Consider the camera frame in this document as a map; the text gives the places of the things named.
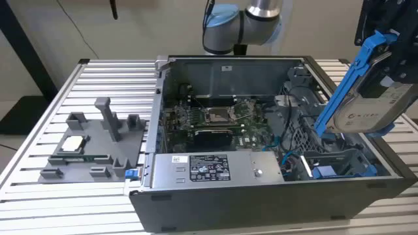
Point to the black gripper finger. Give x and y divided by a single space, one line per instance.
365 22
406 58

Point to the hard disk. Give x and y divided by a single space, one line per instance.
362 110

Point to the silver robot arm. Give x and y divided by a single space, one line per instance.
228 31

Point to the disk bay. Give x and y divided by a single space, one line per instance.
333 156

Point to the blue disk carrier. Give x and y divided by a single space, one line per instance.
326 171

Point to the perforated metal drive cage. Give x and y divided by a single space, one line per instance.
307 137

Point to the green motherboard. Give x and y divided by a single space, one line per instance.
247 137

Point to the CPU socket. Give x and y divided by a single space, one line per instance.
216 113

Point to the silver power supply unit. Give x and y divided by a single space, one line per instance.
215 169

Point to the black antenna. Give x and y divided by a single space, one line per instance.
112 9

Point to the black PC case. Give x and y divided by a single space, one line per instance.
244 210

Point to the gray parts rack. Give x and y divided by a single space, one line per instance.
97 137

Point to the blue plastic latch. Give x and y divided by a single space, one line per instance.
130 173

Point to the green RAM stick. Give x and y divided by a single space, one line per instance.
85 159

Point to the silver CPU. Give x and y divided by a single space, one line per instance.
73 144

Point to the black stand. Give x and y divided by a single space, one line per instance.
19 115

